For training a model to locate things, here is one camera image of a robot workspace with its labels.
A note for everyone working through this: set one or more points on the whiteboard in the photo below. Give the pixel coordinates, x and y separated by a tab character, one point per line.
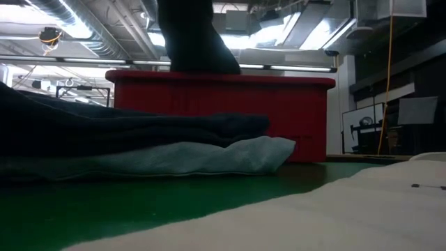
355	139

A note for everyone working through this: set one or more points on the dark green garment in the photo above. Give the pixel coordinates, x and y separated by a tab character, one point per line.
69	115

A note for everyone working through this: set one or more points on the corrugated silver duct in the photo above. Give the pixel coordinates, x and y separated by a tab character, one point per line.
87	31

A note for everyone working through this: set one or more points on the long LED light bar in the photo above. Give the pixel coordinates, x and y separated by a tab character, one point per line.
94	61

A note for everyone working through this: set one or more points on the black stand with dial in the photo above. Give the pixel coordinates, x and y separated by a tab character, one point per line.
366	134

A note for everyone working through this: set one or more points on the light blue denim jeans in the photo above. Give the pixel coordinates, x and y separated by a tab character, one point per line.
174	158

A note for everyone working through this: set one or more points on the red fabric laundry bin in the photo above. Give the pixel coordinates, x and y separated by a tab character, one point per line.
244	101

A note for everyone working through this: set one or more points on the grey ceiling box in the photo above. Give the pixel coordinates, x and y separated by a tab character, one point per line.
237	21

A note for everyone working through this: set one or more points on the black clothing rack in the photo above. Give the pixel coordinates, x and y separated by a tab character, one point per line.
57	91

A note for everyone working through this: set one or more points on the silver round duct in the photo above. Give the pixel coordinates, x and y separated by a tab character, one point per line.
150	8

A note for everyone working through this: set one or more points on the silver rectangular duct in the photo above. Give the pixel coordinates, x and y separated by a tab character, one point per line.
313	24

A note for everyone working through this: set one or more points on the white printed t-shirt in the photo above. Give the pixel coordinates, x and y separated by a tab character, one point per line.
313	216

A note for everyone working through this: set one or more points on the grey flat panel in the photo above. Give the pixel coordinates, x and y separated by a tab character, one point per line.
417	111

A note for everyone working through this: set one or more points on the black ceiling camera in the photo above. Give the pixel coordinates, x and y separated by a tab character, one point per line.
331	53

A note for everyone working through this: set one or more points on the black yellow ceiling device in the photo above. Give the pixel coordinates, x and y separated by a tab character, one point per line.
50	35

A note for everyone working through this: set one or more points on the navy Puma t-shirt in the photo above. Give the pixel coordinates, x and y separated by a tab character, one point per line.
104	147

